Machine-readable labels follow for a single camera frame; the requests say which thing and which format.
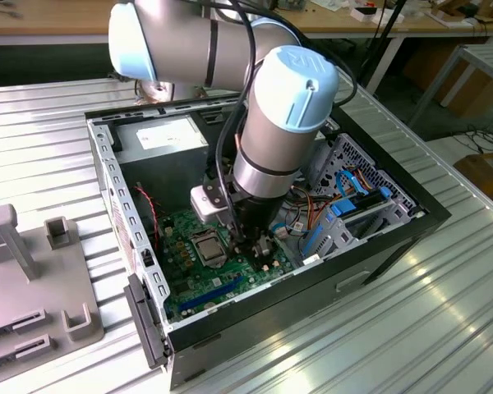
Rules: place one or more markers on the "metal frame table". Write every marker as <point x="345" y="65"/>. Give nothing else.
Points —
<point x="487" y="51"/>

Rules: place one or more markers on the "black stand pole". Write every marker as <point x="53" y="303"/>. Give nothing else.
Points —
<point x="394" y="20"/>

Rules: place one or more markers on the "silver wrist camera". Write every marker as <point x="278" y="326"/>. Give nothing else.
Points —
<point x="207" y="207"/>

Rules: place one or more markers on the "blue bay latch strip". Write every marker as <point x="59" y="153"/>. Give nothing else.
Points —
<point x="314" y="241"/>

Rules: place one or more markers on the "small cardboard box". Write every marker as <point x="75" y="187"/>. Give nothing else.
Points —
<point x="485" y="180"/>

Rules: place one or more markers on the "silver topped CPU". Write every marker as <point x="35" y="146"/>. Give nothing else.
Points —
<point x="210" y="250"/>

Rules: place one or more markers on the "low grey disk bay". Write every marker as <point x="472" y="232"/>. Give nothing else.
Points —
<point x="333" y="242"/>

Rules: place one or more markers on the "large cardboard box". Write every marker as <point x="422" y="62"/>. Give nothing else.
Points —
<point x="472" y="86"/>

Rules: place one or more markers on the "grey power supply unit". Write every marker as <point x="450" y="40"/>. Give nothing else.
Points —
<point x="156" y="176"/>

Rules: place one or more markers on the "grey parts rack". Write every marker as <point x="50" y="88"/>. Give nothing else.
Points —
<point x="24" y="295"/>

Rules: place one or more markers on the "blue expansion slot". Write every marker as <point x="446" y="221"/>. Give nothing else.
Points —
<point x="211" y="293"/>

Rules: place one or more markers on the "white power supply label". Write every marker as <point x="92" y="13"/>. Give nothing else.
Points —
<point x="164" y="137"/>

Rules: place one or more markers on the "black PC case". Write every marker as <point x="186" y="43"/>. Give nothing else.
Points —
<point x="271" y="324"/>

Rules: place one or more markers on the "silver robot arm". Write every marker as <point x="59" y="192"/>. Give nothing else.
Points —
<point x="287" y="102"/>

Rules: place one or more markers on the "long wooden desk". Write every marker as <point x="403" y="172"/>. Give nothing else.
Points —
<point x="45" y="18"/>

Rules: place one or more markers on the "tall grey disk bay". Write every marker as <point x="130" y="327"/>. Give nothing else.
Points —
<point x="322" y="160"/>

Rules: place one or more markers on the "green motherboard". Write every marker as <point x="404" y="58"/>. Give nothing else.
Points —
<point x="197" y="275"/>

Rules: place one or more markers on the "black case fan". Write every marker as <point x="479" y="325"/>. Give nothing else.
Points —
<point x="146" y="217"/>

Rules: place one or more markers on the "hard disk in blue carrier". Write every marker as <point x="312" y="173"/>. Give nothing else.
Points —
<point x="345" y="208"/>

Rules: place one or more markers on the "white flat box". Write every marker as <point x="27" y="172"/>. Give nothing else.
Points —
<point x="378" y="16"/>

